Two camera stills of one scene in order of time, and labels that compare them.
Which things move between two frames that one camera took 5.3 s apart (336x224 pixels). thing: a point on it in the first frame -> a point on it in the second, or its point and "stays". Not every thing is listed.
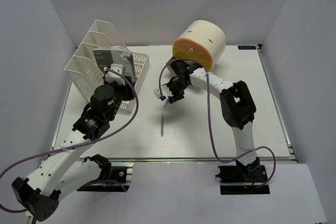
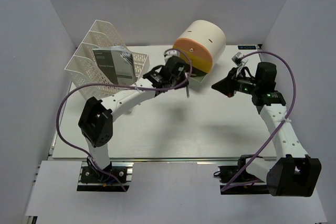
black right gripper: [176, 97] -> [228, 86]
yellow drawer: [179, 53] stays
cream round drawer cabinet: [202, 41] stays
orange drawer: [193, 47] stays
